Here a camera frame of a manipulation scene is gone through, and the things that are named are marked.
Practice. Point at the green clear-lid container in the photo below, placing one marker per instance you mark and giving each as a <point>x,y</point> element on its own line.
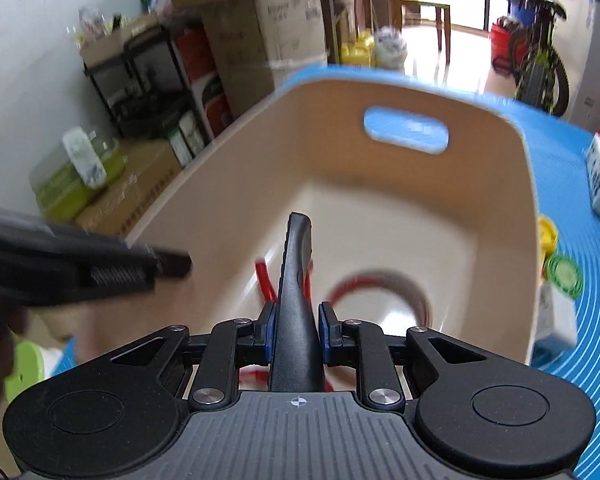
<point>60,185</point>

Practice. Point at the open cardboard box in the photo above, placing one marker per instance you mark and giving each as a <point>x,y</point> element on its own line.
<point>115,42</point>

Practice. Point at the beige plastic storage bin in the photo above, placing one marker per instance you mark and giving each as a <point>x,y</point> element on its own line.
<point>430,200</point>

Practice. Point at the white plastic bag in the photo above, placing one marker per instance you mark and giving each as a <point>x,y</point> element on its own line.
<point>390,47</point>

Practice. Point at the yellow plastic jug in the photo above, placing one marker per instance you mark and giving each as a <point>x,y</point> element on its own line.
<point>357,50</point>

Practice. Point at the large taped cardboard box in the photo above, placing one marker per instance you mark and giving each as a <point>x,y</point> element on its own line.
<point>275,45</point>

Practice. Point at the wooden chair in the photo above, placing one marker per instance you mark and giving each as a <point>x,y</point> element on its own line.
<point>430,10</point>

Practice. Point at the printed brown cardboard box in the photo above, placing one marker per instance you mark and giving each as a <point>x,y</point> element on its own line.
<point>135,190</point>

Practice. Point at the red white box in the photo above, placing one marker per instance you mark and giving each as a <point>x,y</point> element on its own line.
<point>207,90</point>

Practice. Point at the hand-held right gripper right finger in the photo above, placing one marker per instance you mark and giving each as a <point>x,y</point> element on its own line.
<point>326,335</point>

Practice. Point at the grey tape roll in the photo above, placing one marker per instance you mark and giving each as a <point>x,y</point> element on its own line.
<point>362,281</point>

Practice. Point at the green-topped white stool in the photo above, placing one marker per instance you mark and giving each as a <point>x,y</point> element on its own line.
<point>25,370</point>

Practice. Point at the red bucket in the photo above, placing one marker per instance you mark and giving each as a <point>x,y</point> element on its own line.
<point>502,45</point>

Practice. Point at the yellow plastic toy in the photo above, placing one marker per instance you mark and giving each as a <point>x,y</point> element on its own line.
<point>547,240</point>

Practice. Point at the white chest freezer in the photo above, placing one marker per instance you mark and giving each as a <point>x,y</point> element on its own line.
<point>585,60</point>

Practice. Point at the black shelf cart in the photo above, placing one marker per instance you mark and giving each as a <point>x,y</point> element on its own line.
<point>145,100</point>

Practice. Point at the green round lid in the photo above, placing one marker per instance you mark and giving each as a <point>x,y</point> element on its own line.
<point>565,275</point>

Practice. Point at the white power adapter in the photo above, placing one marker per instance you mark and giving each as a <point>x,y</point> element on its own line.
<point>555,325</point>

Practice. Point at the black plastic tool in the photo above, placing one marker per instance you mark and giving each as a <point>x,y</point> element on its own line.
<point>295,310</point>

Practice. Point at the blue silicone baking mat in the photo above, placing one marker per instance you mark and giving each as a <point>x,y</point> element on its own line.
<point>555,150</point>

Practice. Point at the black green bicycle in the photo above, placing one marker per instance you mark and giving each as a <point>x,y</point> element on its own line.
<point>545,70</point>

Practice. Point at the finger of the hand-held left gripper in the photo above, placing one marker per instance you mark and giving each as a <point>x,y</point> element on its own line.
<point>55,260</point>

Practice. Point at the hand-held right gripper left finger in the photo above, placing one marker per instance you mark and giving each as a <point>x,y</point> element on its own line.
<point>266,335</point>

